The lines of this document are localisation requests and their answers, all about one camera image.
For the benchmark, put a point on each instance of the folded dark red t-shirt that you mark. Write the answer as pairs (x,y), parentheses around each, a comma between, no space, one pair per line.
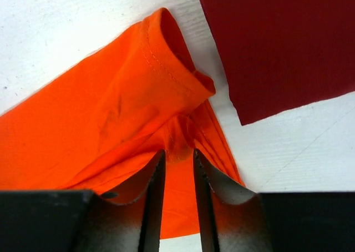
(283,54)

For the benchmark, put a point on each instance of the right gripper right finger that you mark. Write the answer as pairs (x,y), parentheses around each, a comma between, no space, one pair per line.
(234,218)

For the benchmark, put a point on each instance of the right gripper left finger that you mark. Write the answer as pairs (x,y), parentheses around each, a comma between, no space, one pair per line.
(125,218)

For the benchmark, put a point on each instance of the orange t-shirt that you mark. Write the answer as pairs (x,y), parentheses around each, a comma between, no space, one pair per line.
(104,119)

